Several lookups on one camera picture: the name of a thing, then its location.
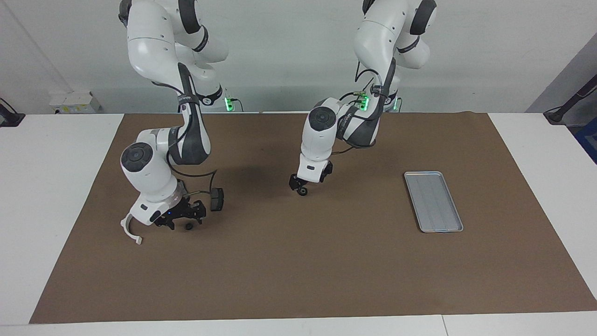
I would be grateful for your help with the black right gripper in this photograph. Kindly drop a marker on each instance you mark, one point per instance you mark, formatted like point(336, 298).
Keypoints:
point(184, 212)

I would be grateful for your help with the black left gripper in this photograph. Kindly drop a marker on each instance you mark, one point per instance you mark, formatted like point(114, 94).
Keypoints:
point(325, 171)

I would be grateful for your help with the large black bearing gear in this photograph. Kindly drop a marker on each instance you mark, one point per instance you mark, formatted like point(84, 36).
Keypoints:
point(303, 192)

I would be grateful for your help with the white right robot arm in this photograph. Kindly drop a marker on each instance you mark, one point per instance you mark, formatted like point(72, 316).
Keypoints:
point(154, 46)

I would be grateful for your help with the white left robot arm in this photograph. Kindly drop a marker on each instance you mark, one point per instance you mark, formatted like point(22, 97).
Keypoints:
point(382, 32)

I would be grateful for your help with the silver ribbed metal tray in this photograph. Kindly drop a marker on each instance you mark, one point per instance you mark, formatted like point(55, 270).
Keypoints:
point(433, 203)

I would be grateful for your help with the short dark brake pad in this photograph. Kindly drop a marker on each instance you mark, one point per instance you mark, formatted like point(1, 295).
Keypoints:
point(217, 199)

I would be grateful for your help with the brown table mat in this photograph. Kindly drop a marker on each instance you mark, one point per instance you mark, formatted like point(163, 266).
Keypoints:
point(298, 270)

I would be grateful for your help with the white cardboard box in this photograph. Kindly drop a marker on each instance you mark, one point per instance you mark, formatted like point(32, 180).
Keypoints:
point(74, 102)

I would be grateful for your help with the black angled stand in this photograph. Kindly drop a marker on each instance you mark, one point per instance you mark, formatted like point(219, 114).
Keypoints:
point(557, 114)

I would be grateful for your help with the blue bin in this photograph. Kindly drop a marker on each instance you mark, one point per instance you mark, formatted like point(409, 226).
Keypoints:
point(588, 142)

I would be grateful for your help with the white semicircular bracket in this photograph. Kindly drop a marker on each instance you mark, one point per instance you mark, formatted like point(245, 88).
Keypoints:
point(126, 228)

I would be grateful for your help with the black clamp mount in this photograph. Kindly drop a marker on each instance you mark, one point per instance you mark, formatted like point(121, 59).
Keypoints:
point(11, 119)

